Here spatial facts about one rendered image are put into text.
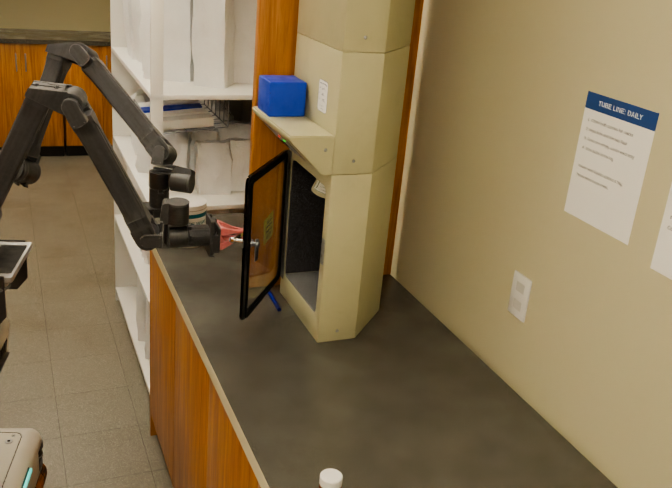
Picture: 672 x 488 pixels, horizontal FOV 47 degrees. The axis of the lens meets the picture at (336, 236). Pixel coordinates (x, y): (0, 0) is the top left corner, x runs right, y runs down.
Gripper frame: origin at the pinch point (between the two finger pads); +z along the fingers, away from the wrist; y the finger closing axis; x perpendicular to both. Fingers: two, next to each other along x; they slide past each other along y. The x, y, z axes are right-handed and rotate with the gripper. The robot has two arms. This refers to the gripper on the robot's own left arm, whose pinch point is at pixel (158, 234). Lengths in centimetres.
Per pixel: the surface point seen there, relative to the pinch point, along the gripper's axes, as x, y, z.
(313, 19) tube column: -26, 33, -67
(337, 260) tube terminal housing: -46, 37, -9
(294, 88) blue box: -27, 29, -49
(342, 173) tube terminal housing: -46, 36, -32
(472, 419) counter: -89, 56, 15
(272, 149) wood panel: -9.2, 30.4, -28.0
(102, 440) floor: 54, -11, 110
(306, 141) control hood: -46, 26, -41
